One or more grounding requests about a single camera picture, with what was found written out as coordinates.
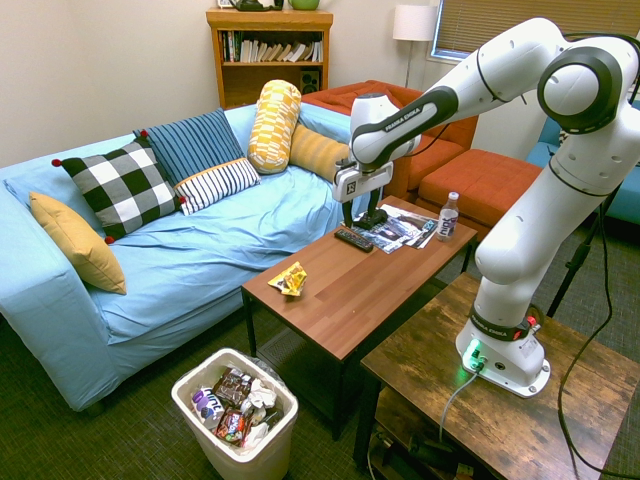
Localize grey base cable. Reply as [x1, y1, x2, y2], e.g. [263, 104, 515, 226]
[438, 371, 481, 444]

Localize light blue sofa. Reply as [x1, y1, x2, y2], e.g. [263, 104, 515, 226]
[0, 102, 371, 412]

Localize blue striped pillow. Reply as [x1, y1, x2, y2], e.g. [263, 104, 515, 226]
[132, 107, 246, 187]

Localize black TV remote control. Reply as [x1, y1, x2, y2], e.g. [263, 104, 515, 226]
[333, 227, 375, 254]

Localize brown candy wrapper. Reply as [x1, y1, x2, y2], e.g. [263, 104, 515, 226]
[212, 367, 254, 409]

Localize black game controller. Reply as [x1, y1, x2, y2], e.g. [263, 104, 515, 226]
[352, 208, 390, 231]

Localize wooden bookshelf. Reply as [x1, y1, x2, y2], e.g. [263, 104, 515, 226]
[205, 7, 335, 110]

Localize yellow white patterned bolster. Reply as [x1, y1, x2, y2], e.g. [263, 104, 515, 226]
[247, 79, 303, 175]

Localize orange yellow striped pillow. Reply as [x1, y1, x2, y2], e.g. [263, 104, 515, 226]
[288, 123, 351, 184]

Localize teal chair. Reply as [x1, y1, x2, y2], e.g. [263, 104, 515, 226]
[525, 99, 640, 226]

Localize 425 Business magazine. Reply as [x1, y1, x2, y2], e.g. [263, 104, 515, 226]
[399, 213, 437, 249]

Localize reddish wood coffee table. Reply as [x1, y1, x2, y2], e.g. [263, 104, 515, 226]
[241, 194, 479, 441]

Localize white shade floor lamp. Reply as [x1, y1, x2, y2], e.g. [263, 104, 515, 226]
[392, 4, 440, 90]

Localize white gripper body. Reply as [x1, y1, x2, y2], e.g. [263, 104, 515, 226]
[332, 160, 394, 204]

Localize black white checkered pillow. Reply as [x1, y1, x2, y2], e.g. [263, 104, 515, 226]
[51, 129, 187, 246]

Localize row of leaning books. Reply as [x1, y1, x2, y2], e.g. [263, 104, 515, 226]
[221, 30, 324, 64]

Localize black white shelf ornament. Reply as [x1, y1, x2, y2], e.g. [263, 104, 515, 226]
[228, 0, 285, 13]

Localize discarded hint bottle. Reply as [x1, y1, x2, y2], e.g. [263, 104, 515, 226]
[192, 385, 226, 431]

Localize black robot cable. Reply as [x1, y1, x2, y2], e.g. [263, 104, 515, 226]
[556, 30, 640, 476]

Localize clear hint water bottle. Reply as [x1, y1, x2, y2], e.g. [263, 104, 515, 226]
[436, 191, 461, 243]

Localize black floor vent grille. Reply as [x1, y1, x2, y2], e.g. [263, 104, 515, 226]
[256, 327, 301, 372]

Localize rustic dark wood table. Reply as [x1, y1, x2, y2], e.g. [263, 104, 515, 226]
[352, 272, 640, 480]

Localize yellow chip bag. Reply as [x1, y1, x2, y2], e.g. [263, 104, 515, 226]
[267, 261, 308, 298]

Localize red purple snack wrapper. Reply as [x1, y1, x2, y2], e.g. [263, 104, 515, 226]
[214, 408, 254, 448]

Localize black tripod stand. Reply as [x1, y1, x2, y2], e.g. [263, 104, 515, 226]
[546, 184, 624, 319]

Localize orange ottoman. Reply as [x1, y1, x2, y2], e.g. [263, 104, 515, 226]
[416, 148, 544, 242]

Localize plain mustard yellow pillow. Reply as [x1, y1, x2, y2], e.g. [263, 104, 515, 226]
[28, 191, 128, 296]

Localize crumpled white paper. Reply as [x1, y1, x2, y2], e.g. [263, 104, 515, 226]
[247, 378, 278, 410]

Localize white plastic trash bin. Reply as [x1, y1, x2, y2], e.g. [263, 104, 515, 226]
[170, 347, 300, 480]

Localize white navy striped pillow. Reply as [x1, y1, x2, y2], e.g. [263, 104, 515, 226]
[173, 157, 262, 217]

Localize orange armchair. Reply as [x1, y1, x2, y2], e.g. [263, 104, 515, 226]
[301, 79, 480, 202]

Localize window blinds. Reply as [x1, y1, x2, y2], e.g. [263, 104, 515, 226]
[432, 0, 640, 62]

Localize dark cover magazine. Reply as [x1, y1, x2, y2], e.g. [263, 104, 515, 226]
[343, 202, 426, 255]

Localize black power brick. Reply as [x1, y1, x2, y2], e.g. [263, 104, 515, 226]
[408, 433, 457, 464]

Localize white edged magazine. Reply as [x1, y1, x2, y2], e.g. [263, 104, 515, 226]
[413, 219, 440, 250]

